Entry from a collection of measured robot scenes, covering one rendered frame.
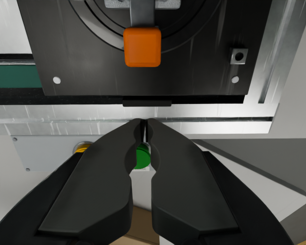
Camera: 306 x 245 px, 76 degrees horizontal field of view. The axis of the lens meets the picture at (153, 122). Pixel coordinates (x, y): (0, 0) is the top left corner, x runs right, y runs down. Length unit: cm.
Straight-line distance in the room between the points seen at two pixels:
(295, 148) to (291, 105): 144
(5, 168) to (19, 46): 31
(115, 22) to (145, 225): 45
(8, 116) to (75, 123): 8
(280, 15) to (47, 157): 34
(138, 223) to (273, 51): 44
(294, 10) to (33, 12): 26
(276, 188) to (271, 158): 126
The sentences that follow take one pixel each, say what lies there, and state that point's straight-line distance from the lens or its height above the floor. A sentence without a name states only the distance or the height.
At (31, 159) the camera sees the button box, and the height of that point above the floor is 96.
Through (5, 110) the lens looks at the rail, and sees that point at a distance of 31.
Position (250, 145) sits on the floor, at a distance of 167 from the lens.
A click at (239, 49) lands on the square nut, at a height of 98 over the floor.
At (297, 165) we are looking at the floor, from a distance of 201.
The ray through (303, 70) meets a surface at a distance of 42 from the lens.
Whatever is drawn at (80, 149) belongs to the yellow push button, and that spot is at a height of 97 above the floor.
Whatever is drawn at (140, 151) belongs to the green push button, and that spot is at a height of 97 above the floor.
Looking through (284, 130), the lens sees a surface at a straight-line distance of 47.
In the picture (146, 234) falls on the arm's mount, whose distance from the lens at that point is 52.
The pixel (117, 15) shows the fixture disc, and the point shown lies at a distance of 20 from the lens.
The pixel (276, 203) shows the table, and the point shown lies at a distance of 63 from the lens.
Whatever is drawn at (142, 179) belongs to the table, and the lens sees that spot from 47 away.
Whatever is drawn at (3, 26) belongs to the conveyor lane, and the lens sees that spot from 32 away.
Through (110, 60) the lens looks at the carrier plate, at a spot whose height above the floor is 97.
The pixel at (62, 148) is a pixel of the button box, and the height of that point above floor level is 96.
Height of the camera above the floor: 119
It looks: 60 degrees down
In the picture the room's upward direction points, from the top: 178 degrees clockwise
